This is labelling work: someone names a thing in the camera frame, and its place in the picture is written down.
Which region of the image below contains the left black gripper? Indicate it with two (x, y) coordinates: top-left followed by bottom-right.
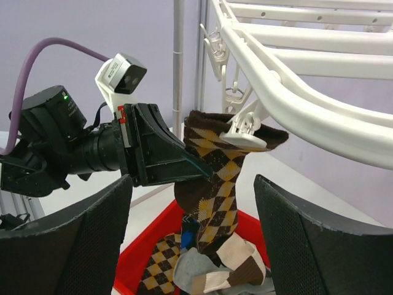
(115, 103), (213, 187)

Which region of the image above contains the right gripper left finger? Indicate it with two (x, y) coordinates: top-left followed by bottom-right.
(1, 175), (133, 294)

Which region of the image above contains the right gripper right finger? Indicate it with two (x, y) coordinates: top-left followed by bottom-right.
(254, 175), (392, 294)

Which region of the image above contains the brown argyle sock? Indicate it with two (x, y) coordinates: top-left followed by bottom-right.
(174, 111), (289, 256)
(136, 232), (181, 295)

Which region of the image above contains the black blue sock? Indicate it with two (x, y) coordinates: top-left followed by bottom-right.
(181, 214), (200, 250)

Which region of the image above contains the grey striped sock front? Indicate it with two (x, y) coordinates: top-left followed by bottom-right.
(173, 248), (276, 294)

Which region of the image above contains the white clip sock hanger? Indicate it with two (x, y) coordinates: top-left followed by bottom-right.
(204, 1), (392, 169)

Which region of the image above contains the beige brown striped sock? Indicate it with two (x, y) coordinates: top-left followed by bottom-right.
(190, 233), (267, 294)

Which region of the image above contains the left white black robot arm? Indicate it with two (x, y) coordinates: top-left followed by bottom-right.
(1, 85), (213, 197)

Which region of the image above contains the red plastic bin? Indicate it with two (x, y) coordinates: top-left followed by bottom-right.
(114, 201), (270, 295)

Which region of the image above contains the metal clothes rack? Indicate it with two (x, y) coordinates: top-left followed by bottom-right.
(173, 1), (209, 138)

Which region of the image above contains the brown argyle sock in bin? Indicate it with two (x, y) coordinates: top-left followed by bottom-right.
(136, 232), (181, 295)

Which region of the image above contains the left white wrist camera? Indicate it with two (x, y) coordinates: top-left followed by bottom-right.
(95, 53), (147, 119)

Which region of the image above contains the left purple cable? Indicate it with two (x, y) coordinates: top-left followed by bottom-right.
(0, 37), (110, 154)

